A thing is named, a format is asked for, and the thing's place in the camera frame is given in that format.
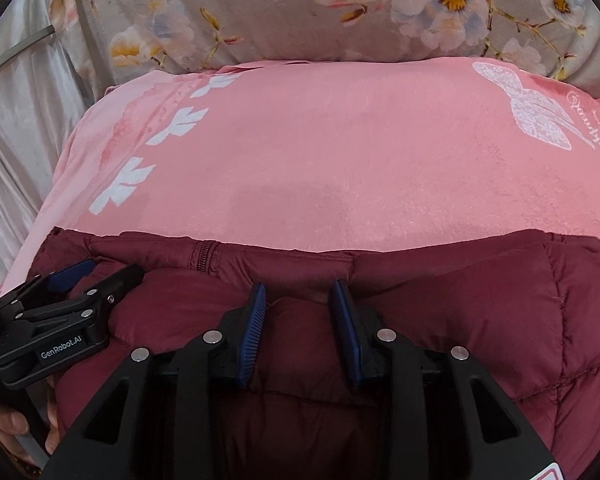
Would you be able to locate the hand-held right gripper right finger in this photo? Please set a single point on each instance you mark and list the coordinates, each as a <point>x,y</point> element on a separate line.
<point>345,330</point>

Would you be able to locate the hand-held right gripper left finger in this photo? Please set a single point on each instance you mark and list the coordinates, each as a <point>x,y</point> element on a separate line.
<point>252,330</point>

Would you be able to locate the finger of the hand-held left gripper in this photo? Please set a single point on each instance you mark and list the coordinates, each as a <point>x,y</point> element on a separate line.
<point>70,276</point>
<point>120,282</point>

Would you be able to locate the maroon puffer jacket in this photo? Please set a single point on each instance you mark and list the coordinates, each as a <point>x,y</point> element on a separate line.
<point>480,320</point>

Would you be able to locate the person's left hand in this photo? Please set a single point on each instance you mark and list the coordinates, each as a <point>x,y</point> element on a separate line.
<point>2,422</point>

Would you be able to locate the silver satin curtain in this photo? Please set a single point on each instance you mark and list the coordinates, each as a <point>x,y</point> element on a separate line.
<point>25,125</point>

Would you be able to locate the pink printed blanket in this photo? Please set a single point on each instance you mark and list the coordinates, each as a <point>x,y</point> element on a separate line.
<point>330,160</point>

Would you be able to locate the grey floral quilt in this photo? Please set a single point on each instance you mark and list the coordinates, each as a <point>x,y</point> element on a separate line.
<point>280,10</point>

